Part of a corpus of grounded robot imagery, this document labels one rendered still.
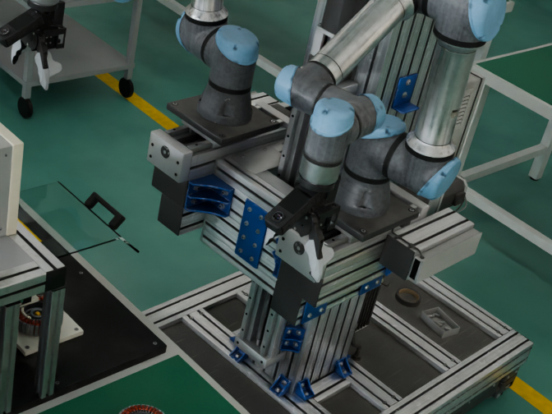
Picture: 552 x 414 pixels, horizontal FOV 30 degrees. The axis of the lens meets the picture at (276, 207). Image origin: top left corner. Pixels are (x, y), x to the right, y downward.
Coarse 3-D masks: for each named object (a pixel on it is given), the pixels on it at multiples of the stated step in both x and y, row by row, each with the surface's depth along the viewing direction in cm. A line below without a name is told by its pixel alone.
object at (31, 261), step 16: (0, 240) 198; (16, 240) 199; (32, 240) 200; (0, 256) 194; (16, 256) 195; (32, 256) 196; (48, 256) 197; (0, 272) 190; (16, 272) 191; (32, 272) 192; (48, 272) 193; (64, 272) 196; (0, 288) 186; (16, 288) 189; (32, 288) 192; (48, 288) 195; (0, 304) 188
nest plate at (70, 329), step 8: (64, 312) 236; (64, 320) 233; (72, 320) 234; (64, 328) 231; (72, 328) 232; (80, 328) 232; (24, 336) 226; (32, 336) 227; (64, 336) 229; (72, 336) 230; (16, 344) 224; (24, 344) 224; (32, 344) 225; (24, 352) 222; (32, 352) 224
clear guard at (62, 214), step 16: (32, 192) 223; (48, 192) 225; (64, 192) 226; (32, 208) 218; (48, 208) 220; (64, 208) 221; (80, 208) 222; (32, 224) 213; (48, 224) 214; (64, 224) 216; (80, 224) 217; (96, 224) 218; (48, 240) 210; (64, 240) 211; (80, 240) 212; (96, 240) 213; (112, 240) 214
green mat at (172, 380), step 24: (168, 360) 234; (120, 384) 224; (144, 384) 226; (168, 384) 227; (192, 384) 229; (72, 408) 215; (96, 408) 217; (120, 408) 218; (168, 408) 221; (192, 408) 222; (216, 408) 224
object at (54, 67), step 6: (36, 54) 244; (48, 54) 246; (36, 60) 245; (48, 60) 246; (48, 66) 246; (54, 66) 247; (60, 66) 248; (42, 72) 244; (48, 72) 245; (54, 72) 247; (42, 78) 245; (48, 78) 245; (42, 84) 246
